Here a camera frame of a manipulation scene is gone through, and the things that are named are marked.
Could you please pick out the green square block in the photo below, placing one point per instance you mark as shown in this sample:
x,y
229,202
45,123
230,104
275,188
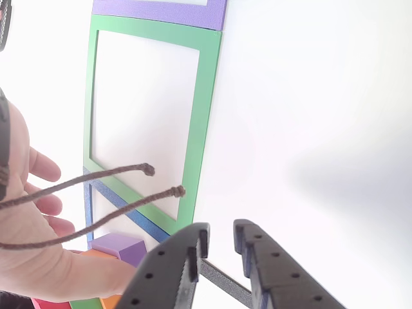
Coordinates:
x,y
87,304

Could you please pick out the large purple square block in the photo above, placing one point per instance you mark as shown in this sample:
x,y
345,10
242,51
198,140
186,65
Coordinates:
x,y
128,251

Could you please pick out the green square frame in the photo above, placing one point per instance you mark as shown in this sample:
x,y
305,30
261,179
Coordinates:
x,y
206,96

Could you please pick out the small red cube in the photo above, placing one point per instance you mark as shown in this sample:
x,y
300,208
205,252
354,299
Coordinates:
x,y
51,304

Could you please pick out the orange square block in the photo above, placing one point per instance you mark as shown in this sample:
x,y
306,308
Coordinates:
x,y
111,302

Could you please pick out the person's hand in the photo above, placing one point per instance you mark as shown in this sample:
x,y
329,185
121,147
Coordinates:
x,y
32,257

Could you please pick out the blue square frame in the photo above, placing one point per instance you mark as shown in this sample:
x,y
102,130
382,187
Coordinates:
x,y
128,209

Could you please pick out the purple square frame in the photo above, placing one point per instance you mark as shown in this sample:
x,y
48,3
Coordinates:
x,y
161,13

